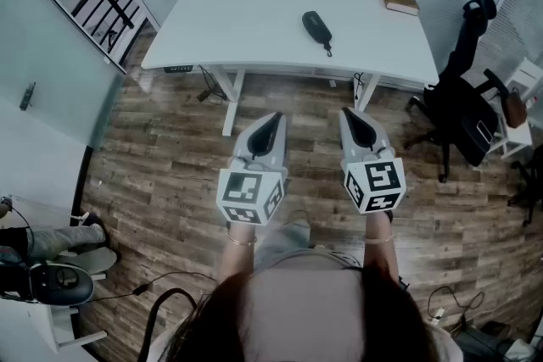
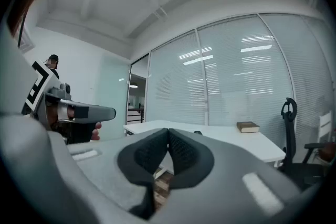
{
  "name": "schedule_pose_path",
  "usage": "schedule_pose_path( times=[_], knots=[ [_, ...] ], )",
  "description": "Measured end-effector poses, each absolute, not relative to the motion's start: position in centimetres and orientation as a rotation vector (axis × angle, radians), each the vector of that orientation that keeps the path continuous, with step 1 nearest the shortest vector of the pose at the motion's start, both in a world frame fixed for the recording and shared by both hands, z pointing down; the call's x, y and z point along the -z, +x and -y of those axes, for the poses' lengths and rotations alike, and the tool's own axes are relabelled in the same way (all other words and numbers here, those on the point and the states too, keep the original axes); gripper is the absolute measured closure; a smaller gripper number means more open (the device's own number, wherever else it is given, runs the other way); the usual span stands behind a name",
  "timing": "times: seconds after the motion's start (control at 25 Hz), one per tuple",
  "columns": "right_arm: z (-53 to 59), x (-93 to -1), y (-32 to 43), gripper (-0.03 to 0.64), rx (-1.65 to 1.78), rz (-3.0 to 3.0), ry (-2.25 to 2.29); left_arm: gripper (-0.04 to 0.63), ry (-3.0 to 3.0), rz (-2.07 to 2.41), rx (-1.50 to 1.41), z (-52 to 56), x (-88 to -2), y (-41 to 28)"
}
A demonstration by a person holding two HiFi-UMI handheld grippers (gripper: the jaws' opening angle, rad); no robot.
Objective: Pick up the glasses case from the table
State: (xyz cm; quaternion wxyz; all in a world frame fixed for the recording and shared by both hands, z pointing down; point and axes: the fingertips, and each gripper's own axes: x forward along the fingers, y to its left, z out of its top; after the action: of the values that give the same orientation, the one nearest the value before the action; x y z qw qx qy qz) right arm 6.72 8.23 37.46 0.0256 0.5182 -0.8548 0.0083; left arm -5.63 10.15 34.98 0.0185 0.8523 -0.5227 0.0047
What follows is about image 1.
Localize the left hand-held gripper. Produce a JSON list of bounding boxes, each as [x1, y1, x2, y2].
[[216, 111, 291, 228]]

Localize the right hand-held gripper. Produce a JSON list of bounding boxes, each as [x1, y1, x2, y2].
[[339, 106, 408, 216]]

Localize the black zippered case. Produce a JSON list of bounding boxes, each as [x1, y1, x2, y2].
[[301, 10, 334, 57]]

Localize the person's left forearm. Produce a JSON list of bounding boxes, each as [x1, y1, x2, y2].
[[216, 222, 259, 289]]

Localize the person's right forearm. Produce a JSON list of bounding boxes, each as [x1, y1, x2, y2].
[[362, 211, 400, 281]]

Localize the white desk leg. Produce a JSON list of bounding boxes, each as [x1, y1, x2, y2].
[[354, 74, 381, 114], [210, 65, 246, 136]]

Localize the black office chair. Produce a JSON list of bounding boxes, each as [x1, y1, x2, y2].
[[403, 0, 511, 184]]

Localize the person's grey jeans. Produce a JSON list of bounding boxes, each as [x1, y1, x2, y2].
[[254, 218, 313, 268]]

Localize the thin gold bangle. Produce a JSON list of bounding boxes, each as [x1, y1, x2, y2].
[[226, 231, 259, 246]]

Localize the smartphone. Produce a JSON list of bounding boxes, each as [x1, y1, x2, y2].
[[474, 120, 495, 143]]

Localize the brown bag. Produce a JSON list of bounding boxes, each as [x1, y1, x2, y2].
[[504, 91, 529, 129]]

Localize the person's light shirt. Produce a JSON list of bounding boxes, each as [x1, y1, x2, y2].
[[245, 248, 463, 362]]

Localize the white side table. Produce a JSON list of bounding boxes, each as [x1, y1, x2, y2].
[[491, 57, 543, 160]]

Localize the black swivel chair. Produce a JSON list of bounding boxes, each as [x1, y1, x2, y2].
[[507, 143, 543, 226]]

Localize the black cable with adapter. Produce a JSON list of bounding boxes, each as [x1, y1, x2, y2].
[[196, 65, 230, 103]]

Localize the thin black floor cable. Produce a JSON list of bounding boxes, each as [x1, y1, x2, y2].
[[91, 270, 217, 304]]

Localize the thick black hose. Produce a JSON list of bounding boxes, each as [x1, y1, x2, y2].
[[137, 287, 199, 362]]

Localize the black door handle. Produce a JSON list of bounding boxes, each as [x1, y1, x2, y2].
[[20, 82, 36, 111]]

